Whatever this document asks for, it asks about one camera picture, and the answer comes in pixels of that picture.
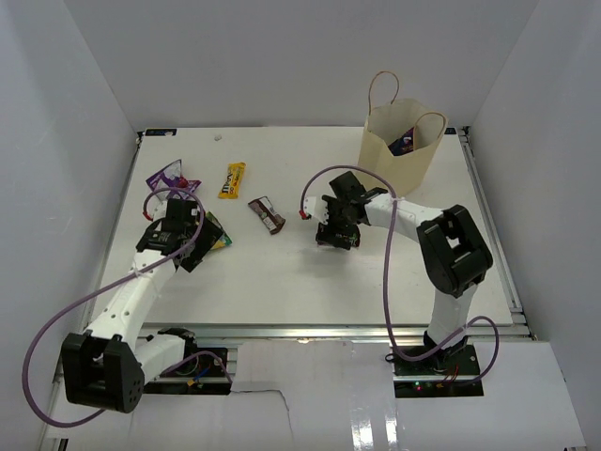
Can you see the tan paper bag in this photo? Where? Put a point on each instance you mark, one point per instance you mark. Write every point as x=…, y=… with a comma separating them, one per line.
x=383, y=125

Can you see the yellow M&M packet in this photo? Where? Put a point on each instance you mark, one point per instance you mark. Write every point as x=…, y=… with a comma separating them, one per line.
x=234, y=176

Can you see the brown chocolate bar wrapper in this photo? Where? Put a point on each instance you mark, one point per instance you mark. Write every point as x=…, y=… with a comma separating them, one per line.
x=271, y=219

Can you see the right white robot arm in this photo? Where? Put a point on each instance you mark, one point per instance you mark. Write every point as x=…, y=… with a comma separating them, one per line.
x=455, y=255

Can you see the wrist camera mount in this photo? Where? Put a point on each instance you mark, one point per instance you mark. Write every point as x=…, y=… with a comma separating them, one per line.
x=157, y=213
x=314, y=208

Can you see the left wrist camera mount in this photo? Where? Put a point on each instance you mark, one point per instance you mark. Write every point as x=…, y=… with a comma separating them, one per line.
x=157, y=213

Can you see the aluminium table frame rail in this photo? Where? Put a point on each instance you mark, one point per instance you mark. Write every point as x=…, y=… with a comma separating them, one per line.
x=235, y=331

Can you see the large blue purple snack bag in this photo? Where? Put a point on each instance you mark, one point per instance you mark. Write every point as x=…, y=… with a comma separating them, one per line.
x=404, y=144

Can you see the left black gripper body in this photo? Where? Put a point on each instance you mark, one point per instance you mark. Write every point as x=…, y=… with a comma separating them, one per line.
x=192, y=233

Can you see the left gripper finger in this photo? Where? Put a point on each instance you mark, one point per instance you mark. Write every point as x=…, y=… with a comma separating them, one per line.
x=190, y=261
x=210, y=233

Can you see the purple M&M packet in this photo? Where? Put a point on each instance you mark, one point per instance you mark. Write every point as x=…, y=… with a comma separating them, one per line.
x=336, y=237

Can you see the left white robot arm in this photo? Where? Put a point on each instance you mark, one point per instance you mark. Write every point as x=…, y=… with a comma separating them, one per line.
x=105, y=366

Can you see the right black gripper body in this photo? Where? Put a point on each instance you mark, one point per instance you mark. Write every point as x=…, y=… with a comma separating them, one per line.
x=337, y=212

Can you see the green snack pouch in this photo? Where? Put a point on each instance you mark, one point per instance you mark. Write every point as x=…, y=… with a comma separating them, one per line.
x=224, y=240

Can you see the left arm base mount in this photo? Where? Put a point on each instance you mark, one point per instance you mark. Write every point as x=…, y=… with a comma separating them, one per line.
x=202, y=376

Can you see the purple white snack pouch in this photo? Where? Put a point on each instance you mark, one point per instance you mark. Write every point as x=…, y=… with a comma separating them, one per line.
x=172, y=176

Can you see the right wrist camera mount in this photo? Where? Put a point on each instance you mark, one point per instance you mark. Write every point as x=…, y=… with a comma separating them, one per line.
x=314, y=208

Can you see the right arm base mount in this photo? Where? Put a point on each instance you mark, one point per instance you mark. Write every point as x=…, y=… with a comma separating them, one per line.
x=435, y=378

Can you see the black XDOF label sticker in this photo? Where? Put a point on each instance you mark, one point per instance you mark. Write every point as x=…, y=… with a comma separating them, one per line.
x=161, y=132

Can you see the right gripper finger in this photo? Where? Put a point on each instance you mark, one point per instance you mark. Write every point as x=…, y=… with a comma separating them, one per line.
x=351, y=237
x=323, y=234

